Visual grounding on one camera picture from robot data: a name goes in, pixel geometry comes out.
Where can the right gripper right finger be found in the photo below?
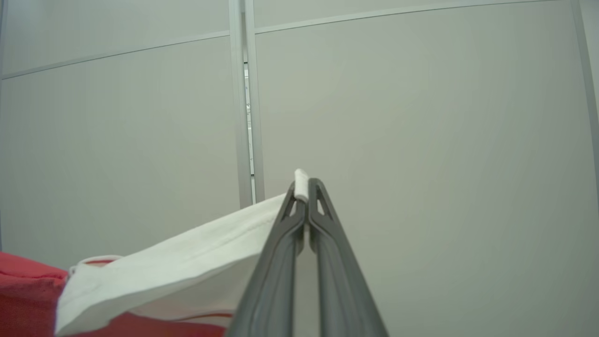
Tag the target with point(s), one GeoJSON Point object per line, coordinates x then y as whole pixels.
{"type": "Point", "coordinates": [339, 281]}

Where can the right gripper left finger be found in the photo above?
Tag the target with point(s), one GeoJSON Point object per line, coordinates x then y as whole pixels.
{"type": "Point", "coordinates": [273, 276]}

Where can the red Bulls 23 shorts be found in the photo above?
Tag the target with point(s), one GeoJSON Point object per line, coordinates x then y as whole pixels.
{"type": "Point", "coordinates": [187, 267]}

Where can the grey metal partition post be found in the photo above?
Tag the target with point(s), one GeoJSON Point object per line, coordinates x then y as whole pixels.
{"type": "Point", "coordinates": [245, 117]}

